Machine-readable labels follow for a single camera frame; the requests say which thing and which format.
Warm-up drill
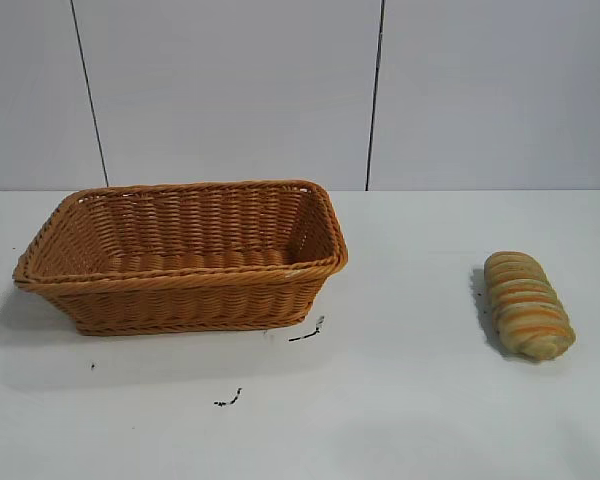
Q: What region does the long striped twisted bread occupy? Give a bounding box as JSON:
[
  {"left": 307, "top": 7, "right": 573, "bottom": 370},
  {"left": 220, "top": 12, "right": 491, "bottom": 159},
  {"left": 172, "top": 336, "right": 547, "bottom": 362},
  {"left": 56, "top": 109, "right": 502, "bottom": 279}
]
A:
[{"left": 482, "top": 249, "right": 578, "bottom": 362}]

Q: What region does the brown woven wicker basket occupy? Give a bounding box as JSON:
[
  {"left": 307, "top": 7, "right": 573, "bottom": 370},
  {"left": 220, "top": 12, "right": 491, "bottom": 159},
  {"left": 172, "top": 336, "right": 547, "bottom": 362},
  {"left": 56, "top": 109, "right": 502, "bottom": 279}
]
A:
[{"left": 12, "top": 178, "right": 351, "bottom": 337}]

